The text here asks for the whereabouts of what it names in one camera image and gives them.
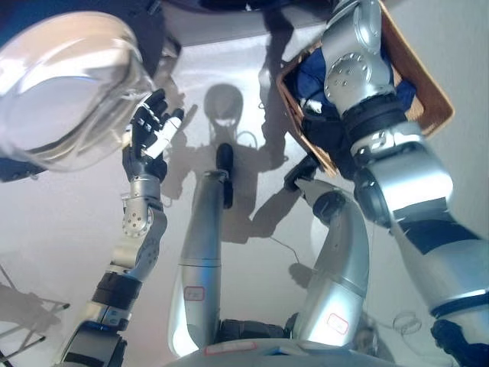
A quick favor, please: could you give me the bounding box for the round glass washing machine door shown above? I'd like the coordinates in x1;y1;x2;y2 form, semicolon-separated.
0;0;184;184

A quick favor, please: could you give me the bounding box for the black right robot foot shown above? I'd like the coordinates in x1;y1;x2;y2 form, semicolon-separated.
283;155;319;193

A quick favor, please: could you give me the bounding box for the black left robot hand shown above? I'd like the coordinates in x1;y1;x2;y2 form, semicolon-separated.
121;89;186;183

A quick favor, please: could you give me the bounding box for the black garment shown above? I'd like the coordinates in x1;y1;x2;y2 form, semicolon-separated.
300;109;361;181

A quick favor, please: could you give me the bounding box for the thin black metal stand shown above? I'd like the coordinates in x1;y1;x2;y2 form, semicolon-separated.
0;262;71;345

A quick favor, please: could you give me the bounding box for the dark blue garment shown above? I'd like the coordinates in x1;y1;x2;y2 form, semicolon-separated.
296;48;418;112

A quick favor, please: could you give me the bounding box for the black left robot foot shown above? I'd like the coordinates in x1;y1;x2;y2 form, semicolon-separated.
215;142;235;209

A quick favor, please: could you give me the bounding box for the black robot foot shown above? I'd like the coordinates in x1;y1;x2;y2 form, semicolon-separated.
215;142;235;209
283;155;319;193

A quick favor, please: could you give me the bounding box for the silver left robot leg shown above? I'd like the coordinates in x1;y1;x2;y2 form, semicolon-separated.
167;171;227;352

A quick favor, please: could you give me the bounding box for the woven wicker laundry basket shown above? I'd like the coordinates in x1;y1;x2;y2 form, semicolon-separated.
275;0;455;178

